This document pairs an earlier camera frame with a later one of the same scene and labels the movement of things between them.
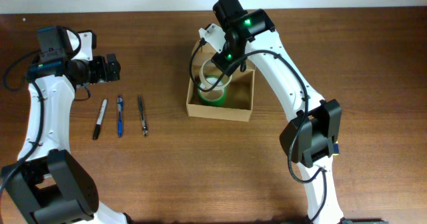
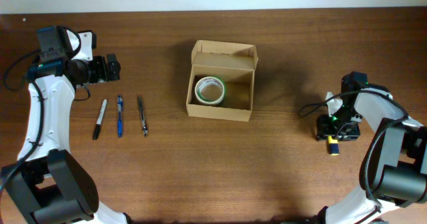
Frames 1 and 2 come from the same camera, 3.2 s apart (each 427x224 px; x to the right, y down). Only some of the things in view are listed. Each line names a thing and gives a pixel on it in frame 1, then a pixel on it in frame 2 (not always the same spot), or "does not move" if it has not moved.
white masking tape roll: x=201 y=77 -> x=209 y=90
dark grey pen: x=143 y=119 does not move
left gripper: x=111 y=68 does not move
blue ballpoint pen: x=120 y=117 does not move
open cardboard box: x=238 y=100 does not move
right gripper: x=223 y=64 -> x=337 y=131
